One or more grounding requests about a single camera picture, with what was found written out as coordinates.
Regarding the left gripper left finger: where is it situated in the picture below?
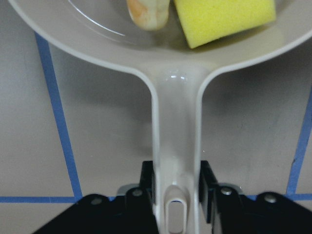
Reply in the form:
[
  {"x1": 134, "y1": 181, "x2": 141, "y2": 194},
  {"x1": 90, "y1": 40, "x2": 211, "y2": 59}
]
[{"x1": 140, "y1": 161, "x2": 157, "y2": 234}]

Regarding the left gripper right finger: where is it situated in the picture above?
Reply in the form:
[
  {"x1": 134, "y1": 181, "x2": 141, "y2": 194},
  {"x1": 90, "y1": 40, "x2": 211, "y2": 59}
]
[{"x1": 199, "y1": 160, "x2": 218, "y2": 223}]

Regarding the peanut-shaped bread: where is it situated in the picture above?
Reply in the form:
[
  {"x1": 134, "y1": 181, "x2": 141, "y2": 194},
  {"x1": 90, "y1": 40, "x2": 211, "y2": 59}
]
[{"x1": 126, "y1": 0, "x2": 170, "y2": 31}]

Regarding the beige plastic dustpan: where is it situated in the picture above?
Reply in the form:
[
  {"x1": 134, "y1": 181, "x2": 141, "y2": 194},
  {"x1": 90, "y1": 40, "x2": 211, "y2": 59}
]
[{"x1": 10, "y1": 0, "x2": 312, "y2": 234}]

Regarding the yellow sponge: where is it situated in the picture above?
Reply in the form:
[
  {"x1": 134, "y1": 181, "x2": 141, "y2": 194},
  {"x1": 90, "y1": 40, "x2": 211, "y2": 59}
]
[{"x1": 174, "y1": 0, "x2": 276, "y2": 49}]

